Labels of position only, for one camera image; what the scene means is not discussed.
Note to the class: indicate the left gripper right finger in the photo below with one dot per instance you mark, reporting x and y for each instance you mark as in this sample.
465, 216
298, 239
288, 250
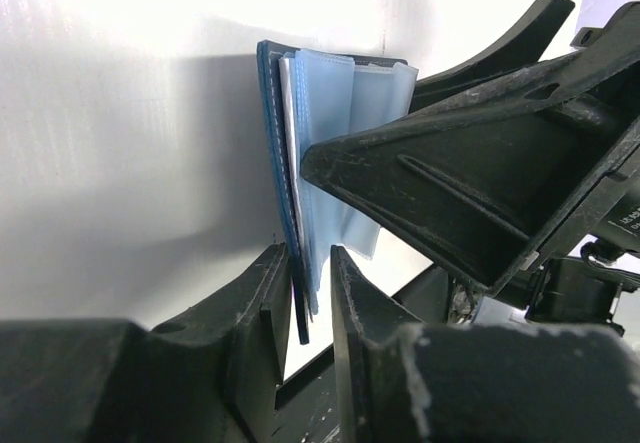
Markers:
400, 379

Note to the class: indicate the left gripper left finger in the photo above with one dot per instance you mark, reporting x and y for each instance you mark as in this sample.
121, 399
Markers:
209, 374

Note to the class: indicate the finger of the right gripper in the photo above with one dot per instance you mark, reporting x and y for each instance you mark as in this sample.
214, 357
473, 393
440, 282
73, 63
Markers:
521, 45

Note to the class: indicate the blue card holder wallet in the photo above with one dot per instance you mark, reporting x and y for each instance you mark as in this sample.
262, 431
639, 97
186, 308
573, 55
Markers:
311, 98

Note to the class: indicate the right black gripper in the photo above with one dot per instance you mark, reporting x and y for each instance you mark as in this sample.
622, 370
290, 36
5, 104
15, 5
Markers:
539, 166

